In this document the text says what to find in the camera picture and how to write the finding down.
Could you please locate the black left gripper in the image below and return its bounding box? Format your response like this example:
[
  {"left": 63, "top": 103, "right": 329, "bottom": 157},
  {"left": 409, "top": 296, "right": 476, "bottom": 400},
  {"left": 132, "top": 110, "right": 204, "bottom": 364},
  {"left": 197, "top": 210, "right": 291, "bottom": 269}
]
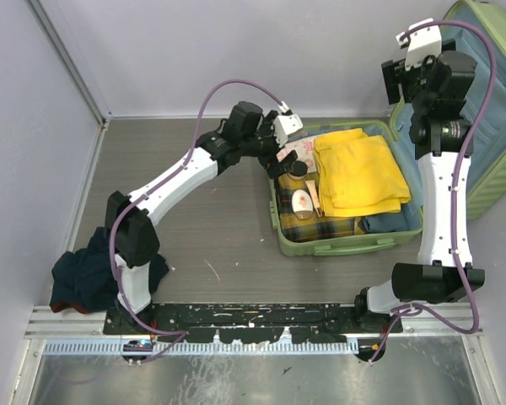
[{"left": 240, "top": 112, "right": 297, "bottom": 178}]

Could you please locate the cream pink printed garment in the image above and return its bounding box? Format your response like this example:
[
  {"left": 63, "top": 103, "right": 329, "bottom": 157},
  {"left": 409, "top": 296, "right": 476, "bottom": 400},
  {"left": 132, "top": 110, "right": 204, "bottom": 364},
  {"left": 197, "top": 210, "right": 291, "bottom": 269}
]
[{"left": 277, "top": 135, "right": 318, "bottom": 173}]

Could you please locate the tan wooden block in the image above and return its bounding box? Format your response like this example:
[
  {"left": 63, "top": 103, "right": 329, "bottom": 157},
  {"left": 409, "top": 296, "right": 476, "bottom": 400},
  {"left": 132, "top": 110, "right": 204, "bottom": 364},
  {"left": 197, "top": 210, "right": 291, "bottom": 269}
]
[{"left": 305, "top": 180, "right": 323, "bottom": 217}]

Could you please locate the white oval soap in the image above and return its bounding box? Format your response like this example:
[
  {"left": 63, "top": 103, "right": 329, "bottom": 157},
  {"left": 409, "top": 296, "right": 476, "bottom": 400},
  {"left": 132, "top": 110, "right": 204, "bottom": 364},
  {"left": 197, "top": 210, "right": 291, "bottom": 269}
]
[{"left": 291, "top": 189, "right": 314, "bottom": 214}]

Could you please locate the yellow plaid shirt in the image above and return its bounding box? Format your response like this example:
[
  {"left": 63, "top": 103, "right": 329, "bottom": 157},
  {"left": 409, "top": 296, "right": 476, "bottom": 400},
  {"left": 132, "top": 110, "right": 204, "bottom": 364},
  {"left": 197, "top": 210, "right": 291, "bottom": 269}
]
[{"left": 274, "top": 173, "right": 366, "bottom": 243}]

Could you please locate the yellow garment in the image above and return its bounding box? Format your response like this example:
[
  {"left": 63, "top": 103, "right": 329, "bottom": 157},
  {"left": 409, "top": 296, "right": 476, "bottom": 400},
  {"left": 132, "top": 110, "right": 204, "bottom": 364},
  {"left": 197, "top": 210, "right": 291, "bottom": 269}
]
[{"left": 314, "top": 128, "right": 412, "bottom": 218}]

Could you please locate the grey blue garment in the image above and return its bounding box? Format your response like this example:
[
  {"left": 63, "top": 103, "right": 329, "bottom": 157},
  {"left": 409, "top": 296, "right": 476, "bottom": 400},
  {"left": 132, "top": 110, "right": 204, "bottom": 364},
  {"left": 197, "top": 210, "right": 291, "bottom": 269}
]
[{"left": 358, "top": 204, "right": 421, "bottom": 234}]

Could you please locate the navy blue garment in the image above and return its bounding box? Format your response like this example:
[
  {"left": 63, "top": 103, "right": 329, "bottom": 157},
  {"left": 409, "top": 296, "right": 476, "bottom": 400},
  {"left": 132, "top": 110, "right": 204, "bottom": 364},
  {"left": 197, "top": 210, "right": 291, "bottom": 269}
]
[{"left": 50, "top": 226, "right": 170, "bottom": 316}]

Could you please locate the black round disc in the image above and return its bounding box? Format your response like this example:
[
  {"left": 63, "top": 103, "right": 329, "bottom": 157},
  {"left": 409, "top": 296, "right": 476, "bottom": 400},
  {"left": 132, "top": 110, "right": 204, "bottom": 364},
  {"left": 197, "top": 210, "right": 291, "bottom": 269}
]
[{"left": 287, "top": 160, "right": 308, "bottom": 181}]

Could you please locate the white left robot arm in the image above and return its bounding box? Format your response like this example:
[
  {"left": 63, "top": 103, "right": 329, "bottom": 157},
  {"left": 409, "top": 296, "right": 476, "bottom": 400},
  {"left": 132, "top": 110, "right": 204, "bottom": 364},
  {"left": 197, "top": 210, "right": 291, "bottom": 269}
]
[{"left": 105, "top": 101, "right": 303, "bottom": 334}]

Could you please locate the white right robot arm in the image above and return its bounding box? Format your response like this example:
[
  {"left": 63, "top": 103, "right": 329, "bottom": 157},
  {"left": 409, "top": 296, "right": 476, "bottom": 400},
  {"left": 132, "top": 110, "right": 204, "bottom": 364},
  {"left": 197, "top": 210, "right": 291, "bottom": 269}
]
[{"left": 353, "top": 51, "right": 485, "bottom": 332}]

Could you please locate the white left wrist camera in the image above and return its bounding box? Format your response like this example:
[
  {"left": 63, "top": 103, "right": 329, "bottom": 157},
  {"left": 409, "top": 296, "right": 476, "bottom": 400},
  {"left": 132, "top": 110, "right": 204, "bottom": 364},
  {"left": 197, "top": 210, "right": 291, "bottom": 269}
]
[{"left": 273, "top": 114, "right": 303, "bottom": 147}]

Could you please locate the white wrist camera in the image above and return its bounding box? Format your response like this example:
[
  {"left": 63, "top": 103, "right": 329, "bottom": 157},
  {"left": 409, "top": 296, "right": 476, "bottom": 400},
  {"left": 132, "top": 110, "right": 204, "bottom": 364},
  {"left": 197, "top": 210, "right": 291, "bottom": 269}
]
[
  {"left": 396, "top": 25, "right": 442, "bottom": 72},
  {"left": 273, "top": 114, "right": 303, "bottom": 147}
]

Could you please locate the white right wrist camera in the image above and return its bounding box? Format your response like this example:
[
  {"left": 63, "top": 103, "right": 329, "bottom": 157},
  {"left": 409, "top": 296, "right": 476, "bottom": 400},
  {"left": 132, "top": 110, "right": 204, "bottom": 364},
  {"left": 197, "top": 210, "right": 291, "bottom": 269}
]
[{"left": 396, "top": 25, "right": 442, "bottom": 72}]

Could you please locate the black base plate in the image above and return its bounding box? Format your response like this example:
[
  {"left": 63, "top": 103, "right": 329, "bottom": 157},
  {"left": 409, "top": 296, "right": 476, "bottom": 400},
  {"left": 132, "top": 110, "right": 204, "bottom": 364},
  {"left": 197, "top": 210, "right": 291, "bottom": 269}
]
[{"left": 103, "top": 301, "right": 406, "bottom": 345}]

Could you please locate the aluminium rail frame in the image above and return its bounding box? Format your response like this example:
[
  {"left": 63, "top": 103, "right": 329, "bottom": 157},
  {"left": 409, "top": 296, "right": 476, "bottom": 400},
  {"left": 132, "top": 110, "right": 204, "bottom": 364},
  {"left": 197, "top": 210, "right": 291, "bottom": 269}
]
[{"left": 8, "top": 301, "right": 503, "bottom": 405}]

